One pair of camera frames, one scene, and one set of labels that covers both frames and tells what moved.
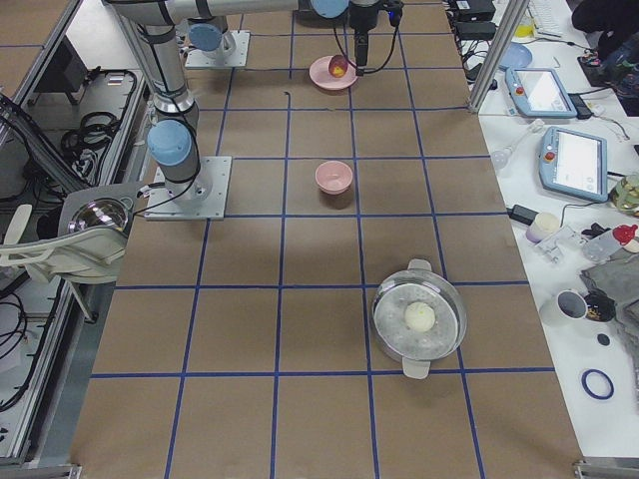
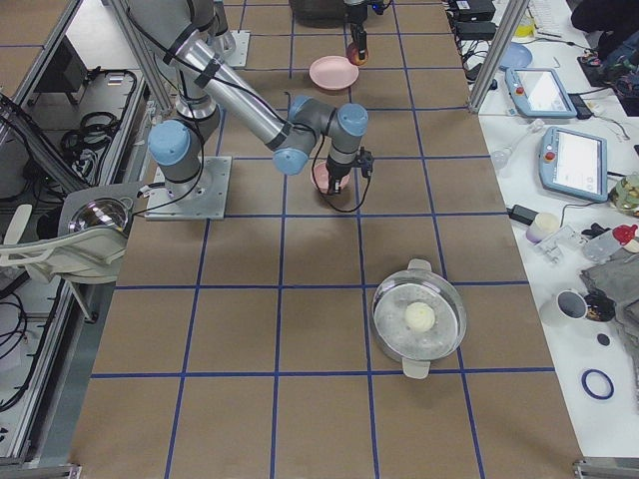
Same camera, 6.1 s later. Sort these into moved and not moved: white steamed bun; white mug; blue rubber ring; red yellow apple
Moved: red yellow apple
Not moved: white mug; blue rubber ring; white steamed bun
